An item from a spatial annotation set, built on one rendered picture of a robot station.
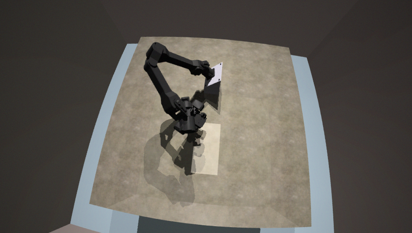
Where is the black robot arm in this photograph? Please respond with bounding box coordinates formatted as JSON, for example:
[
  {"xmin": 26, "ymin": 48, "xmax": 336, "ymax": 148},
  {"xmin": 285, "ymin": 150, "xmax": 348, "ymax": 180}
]
[{"xmin": 144, "ymin": 42, "xmax": 215, "ymax": 134}]

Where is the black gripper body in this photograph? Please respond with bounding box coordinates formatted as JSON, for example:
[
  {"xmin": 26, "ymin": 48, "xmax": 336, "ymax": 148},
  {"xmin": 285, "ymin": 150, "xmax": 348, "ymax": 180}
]
[{"xmin": 174, "ymin": 100, "xmax": 205, "ymax": 135}]

